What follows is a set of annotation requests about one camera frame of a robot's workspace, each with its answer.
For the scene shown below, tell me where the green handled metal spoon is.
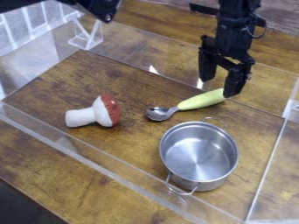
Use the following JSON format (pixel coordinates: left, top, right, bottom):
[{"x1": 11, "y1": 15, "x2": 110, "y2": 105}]
[{"x1": 145, "y1": 88, "x2": 226, "y2": 122}]

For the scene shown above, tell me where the small stainless steel pot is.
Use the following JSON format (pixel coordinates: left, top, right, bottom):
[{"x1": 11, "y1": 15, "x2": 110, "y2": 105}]
[{"x1": 159, "y1": 117, "x2": 240, "y2": 195}]

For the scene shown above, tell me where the black strip on table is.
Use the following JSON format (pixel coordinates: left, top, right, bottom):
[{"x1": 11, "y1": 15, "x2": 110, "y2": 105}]
[{"x1": 189, "y1": 3, "x2": 268, "y2": 28}]

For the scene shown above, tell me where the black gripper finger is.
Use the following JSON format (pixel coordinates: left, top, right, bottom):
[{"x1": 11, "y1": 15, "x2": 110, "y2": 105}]
[
  {"x1": 224, "y1": 64, "x2": 252, "y2": 98},
  {"x1": 200, "y1": 48, "x2": 218, "y2": 82}
]

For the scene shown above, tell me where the clear acrylic triangular bracket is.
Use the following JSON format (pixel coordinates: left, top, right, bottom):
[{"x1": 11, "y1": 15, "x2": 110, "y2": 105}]
[{"x1": 69, "y1": 19, "x2": 105, "y2": 51}]

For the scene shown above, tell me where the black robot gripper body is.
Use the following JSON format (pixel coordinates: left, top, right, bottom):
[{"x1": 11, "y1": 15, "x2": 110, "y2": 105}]
[{"x1": 198, "y1": 14, "x2": 260, "y2": 71}]

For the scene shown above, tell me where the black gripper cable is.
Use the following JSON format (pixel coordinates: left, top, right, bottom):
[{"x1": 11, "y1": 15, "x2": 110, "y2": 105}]
[{"x1": 246, "y1": 14, "x2": 269, "y2": 39}]

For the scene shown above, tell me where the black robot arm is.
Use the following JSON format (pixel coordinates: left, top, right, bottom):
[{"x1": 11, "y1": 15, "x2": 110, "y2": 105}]
[{"x1": 0, "y1": 0, "x2": 268, "y2": 98}]

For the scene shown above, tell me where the red and white toy mushroom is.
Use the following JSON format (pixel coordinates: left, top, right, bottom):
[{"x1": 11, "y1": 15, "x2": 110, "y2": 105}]
[{"x1": 66, "y1": 94, "x2": 122, "y2": 128}]

